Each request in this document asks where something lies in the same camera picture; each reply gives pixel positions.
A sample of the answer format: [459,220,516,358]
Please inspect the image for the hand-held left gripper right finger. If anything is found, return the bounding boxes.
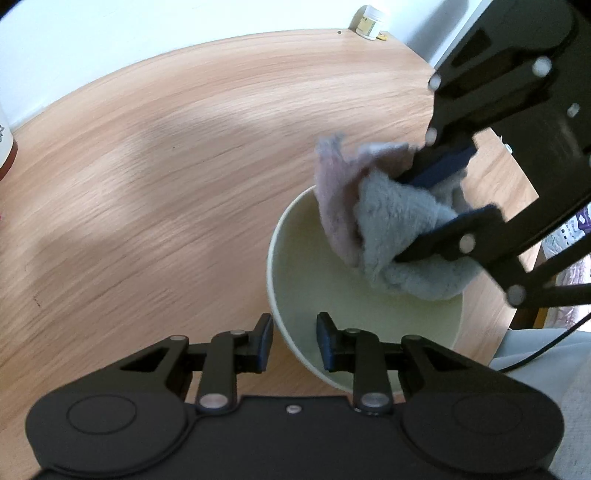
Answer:
[316,312,470,415]

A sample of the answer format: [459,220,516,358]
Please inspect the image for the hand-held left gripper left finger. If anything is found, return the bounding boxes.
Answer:
[120,313,274,415]

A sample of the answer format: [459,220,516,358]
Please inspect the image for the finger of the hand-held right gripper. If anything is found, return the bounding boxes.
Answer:
[398,185,591,310]
[396,27,570,190]

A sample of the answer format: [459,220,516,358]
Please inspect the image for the pale yellow bowl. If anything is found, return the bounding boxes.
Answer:
[267,185,464,397]

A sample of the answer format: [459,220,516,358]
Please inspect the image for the grey and pink cloth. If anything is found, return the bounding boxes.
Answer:
[314,133,484,301]

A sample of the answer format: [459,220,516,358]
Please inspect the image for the pink floral cloth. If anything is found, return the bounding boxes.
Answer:
[542,203,591,326]

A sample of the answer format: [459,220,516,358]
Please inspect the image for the white pill bottle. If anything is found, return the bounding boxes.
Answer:
[355,5,387,41]

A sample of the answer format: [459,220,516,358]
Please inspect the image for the light grey cloth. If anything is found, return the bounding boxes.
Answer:
[488,327,591,480]

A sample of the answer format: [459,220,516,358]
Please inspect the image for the patterned tumbler with red lid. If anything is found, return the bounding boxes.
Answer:
[0,108,18,182]

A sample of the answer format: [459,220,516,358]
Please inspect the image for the black cable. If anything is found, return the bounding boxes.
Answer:
[501,313,591,373]

